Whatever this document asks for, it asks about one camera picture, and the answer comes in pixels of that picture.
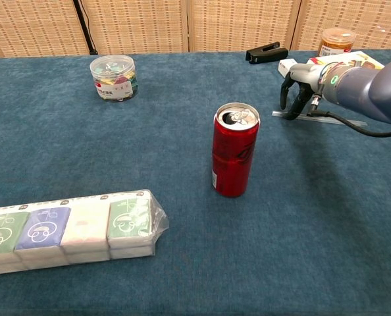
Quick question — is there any black stapler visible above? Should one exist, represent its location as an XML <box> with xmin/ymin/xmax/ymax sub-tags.
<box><xmin>246</xmin><ymin>41</ymin><xmax>289</xmax><ymax>65</ymax></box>

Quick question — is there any red soda can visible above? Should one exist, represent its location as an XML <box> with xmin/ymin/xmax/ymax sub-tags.
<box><xmin>211</xmin><ymin>102</ymin><xmax>261</xmax><ymax>199</ymax></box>

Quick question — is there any orange lidded plastic jar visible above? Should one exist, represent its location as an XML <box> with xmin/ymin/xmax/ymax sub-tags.
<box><xmin>317</xmin><ymin>27</ymin><xmax>357</xmax><ymax>57</ymax></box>

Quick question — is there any blue tablecloth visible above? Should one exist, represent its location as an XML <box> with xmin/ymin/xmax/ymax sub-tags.
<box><xmin>0</xmin><ymin>49</ymin><xmax>391</xmax><ymax>316</ymax></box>

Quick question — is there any woven bamboo folding screen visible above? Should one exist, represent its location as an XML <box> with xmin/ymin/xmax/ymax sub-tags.
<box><xmin>0</xmin><ymin>0</ymin><xmax>391</xmax><ymax>59</ymax></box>

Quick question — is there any black stand pole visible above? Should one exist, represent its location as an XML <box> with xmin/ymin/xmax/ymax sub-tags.
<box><xmin>72</xmin><ymin>0</ymin><xmax>99</xmax><ymax>55</ymax></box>

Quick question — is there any clear jar of colourful clips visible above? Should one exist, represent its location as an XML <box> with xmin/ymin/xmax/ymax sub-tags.
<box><xmin>89</xmin><ymin>55</ymin><xmax>139</xmax><ymax>102</ymax></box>

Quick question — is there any white red biscuit box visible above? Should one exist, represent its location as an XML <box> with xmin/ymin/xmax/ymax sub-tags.
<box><xmin>306</xmin><ymin>51</ymin><xmax>386</xmax><ymax>70</ymax></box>

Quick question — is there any wrapped tissue packet multipack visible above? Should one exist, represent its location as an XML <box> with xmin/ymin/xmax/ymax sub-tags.
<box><xmin>0</xmin><ymin>188</ymin><xmax>169</xmax><ymax>277</ymax></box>

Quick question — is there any clear plastic straw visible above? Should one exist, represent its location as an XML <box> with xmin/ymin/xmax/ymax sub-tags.
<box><xmin>271</xmin><ymin>110</ymin><xmax>368</xmax><ymax>128</ymax></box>

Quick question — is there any small white box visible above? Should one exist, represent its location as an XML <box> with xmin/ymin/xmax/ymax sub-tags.
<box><xmin>278</xmin><ymin>58</ymin><xmax>298</xmax><ymax>78</ymax></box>

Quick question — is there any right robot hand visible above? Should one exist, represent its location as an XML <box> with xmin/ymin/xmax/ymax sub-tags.
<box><xmin>280</xmin><ymin>62</ymin><xmax>325</xmax><ymax>121</ymax></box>

